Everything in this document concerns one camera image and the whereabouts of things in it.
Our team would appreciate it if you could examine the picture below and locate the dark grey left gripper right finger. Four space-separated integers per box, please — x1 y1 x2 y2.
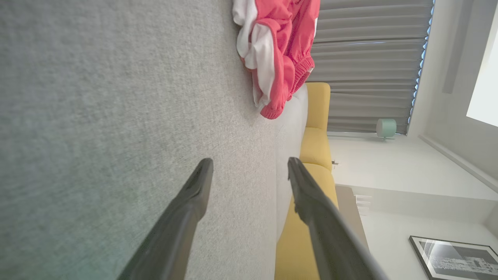
287 157 389 280

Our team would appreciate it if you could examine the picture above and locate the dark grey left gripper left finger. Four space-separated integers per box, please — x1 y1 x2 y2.
117 157 214 280

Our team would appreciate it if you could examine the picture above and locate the red ribbed shorts white stripe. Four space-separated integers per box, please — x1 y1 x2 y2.
232 0 321 120

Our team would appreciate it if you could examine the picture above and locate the beige partition panel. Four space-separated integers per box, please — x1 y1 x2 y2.
335 185 369 250

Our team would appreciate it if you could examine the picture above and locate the white slatted railing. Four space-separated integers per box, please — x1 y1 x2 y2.
355 194 373 217

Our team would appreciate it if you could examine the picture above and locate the mint green lamp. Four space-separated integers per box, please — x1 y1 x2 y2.
376 118 398 141

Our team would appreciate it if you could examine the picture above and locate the black framed picture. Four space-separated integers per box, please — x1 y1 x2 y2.
409 235 498 280

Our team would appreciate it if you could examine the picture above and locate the grey and yellow sofa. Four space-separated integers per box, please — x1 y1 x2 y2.
0 0 340 280

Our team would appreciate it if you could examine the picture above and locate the grey pleated curtain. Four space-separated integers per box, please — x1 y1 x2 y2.
307 0 435 135

